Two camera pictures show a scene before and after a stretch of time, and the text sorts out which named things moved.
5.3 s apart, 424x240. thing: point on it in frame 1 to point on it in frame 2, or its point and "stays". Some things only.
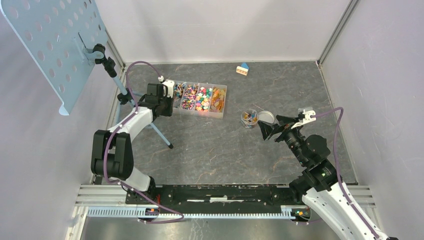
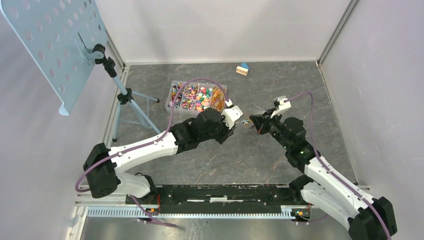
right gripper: [266, 129] to [261, 122]
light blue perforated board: [62, 34] stays
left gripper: [169, 112] to [228, 131]
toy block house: [242, 69] stays
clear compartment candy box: [202, 99] stays
